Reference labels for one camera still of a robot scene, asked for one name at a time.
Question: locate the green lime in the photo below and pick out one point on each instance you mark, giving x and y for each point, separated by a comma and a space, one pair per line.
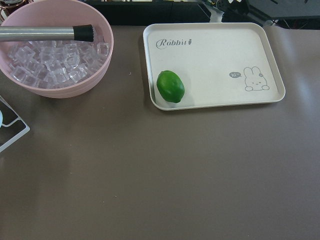
170, 86

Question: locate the cream rabbit tray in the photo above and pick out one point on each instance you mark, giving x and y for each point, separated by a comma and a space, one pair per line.
219, 64

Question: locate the steel muddler black tip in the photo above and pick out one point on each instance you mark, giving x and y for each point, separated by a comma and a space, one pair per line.
84, 33

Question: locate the white cup rack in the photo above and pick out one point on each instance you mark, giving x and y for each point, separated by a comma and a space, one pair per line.
12, 126

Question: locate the pink bowl of ice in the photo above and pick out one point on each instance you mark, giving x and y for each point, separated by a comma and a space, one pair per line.
57, 68

